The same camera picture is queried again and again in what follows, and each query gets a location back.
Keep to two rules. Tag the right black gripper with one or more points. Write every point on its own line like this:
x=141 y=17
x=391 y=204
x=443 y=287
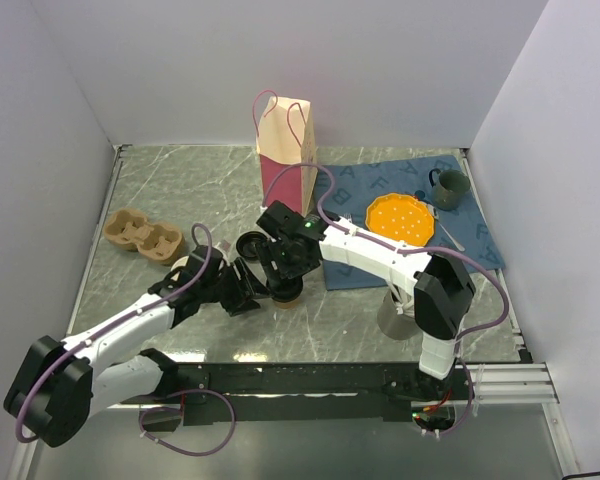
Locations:
x=269 y=254

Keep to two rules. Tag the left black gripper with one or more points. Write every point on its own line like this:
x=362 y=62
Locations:
x=248 y=284

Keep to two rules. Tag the black plastic cup lid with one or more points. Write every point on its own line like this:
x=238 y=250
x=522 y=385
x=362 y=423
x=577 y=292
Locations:
x=246 y=245
x=286 y=290

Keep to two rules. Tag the brown paper coffee cup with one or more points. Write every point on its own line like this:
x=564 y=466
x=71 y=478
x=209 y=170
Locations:
x=286 y=304
x=180 y=271

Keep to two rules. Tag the pink cream paper gift bag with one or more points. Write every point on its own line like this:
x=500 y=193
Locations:
x=285 y=145

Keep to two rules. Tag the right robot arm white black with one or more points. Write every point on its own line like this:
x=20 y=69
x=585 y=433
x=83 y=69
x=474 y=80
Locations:
x=438 y=284

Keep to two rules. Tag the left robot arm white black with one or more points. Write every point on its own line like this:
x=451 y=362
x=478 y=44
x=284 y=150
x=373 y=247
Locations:
x=61 y=383

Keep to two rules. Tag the brown pulp cup carrier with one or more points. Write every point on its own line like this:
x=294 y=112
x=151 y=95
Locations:
x=131 y=230

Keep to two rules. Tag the grey cylindrical straw holder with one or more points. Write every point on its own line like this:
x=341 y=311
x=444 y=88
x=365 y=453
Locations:
x=392 y=323

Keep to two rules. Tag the orange dotted plate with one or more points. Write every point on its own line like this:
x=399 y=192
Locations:
x=401 y=217

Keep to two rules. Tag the silver spoon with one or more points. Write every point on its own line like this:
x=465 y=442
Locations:
x=420 y=196

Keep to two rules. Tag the dark green mug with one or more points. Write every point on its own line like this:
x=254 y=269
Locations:
x=448 y=188

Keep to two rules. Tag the black mounting base rail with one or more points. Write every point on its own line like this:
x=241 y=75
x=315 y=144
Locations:
x=207 y=392

